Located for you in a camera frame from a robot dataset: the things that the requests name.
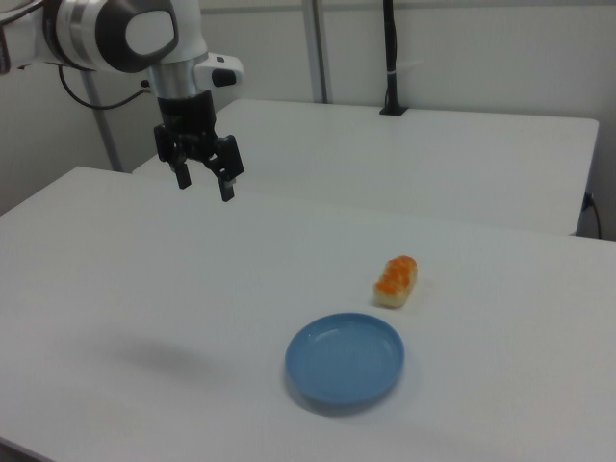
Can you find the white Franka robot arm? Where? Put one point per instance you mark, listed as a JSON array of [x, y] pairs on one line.
[[120, 33]]

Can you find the bread with orange topping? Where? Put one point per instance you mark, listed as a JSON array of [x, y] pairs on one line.
[[395, 282]]

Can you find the white adjacent table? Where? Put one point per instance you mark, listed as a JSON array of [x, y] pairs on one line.
[[409, 159]]

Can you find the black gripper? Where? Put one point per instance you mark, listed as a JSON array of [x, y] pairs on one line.
[[187, 118]]

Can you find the blue round plate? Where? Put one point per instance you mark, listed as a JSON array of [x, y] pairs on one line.
[[345, 356]]

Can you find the black camera pole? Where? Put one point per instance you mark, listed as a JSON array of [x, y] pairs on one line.
[[392, 58]]

